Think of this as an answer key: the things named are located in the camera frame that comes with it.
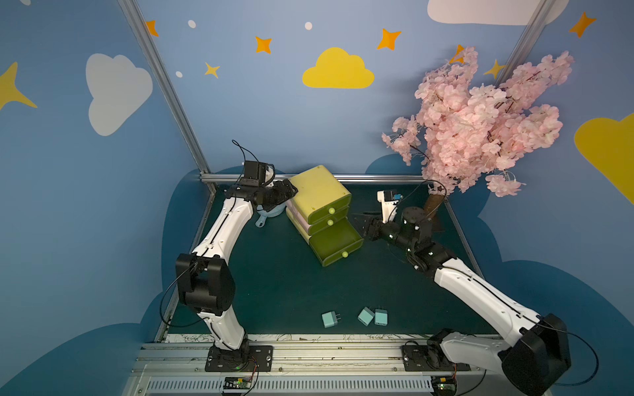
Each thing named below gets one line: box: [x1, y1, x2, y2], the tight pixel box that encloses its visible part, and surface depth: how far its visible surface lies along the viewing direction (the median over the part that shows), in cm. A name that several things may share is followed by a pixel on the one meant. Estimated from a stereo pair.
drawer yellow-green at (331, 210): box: [307, 193, 352, 225], surface depth 90 cm
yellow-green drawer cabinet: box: [285, 165, 365, 242], surface depth 93 cm
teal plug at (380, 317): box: [373, 308, 388, 326], surface depth 83 cm
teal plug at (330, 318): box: [321, 310, 342, 329], surface depth 82 cm
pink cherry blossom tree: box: [381, 46, 575, 198], surface depth 67 cm
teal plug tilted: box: [357, 306, 375, 327], surface depth 83 cm
